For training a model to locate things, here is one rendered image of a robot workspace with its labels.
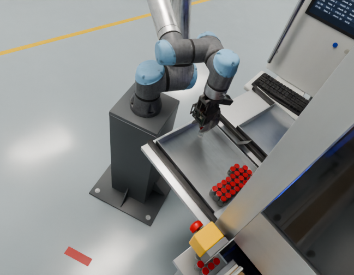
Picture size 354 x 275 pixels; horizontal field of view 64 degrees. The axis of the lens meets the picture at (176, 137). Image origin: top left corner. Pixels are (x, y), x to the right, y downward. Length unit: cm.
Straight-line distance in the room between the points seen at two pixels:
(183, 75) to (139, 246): 109
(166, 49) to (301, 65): 97
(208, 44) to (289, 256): 62
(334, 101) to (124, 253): 158
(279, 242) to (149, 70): 80
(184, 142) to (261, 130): 36
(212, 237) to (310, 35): 113
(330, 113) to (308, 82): 125
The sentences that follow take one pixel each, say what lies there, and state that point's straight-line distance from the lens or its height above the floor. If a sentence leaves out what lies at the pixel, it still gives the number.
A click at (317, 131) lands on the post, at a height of 148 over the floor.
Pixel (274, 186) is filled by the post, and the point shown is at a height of 131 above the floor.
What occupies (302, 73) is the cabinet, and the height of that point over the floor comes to 90.
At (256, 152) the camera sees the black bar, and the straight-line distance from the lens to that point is 119.
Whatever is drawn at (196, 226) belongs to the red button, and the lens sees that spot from 84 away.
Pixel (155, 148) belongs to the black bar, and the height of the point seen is 90.
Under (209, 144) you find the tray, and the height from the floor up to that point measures 88.
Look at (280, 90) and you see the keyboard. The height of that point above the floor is 83.
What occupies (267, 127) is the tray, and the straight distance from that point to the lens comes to 132.
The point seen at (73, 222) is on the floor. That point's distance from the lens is 192.
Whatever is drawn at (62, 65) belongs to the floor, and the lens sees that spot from 279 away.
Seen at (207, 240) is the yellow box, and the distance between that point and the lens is 82.
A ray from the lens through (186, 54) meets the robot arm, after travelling 89.
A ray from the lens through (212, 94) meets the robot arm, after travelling 92.
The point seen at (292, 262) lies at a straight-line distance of 73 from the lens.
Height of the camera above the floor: 179
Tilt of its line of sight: 52 degrees down
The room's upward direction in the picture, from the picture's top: 16 degrees clockwise
